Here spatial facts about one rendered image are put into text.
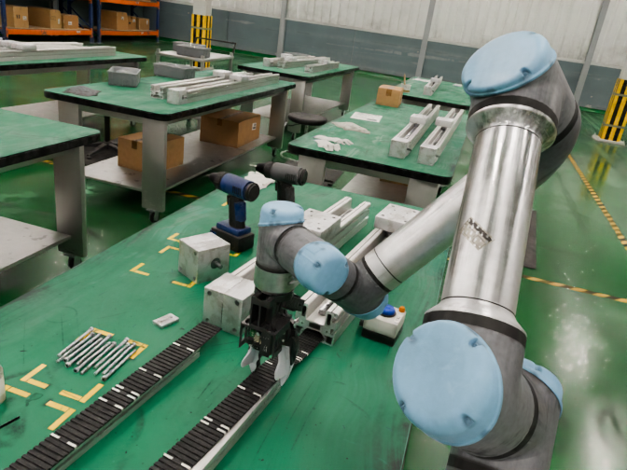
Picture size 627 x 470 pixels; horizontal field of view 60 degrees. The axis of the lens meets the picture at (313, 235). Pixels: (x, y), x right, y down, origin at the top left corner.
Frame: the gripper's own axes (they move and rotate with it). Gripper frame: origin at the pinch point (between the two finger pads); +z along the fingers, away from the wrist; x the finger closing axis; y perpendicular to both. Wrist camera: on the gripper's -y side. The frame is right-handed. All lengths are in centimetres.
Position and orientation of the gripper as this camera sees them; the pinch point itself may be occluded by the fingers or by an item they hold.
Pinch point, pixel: (270, 372)
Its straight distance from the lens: 109.3
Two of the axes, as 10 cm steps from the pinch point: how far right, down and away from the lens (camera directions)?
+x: 9.1, 2.5, -3.3
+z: -1.2, 9.2, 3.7
